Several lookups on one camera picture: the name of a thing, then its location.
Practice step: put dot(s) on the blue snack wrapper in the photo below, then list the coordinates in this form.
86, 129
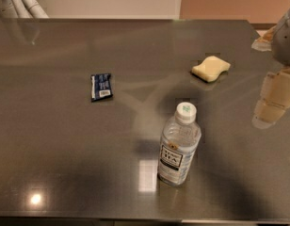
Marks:
100, 86

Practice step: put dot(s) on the yellow sponge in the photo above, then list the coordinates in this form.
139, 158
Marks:
211, 68

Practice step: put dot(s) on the clear plastic tea bottle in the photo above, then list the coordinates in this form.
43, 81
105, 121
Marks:
178, 143

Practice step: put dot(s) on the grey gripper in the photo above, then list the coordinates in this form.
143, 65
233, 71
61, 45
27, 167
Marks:
284, 44

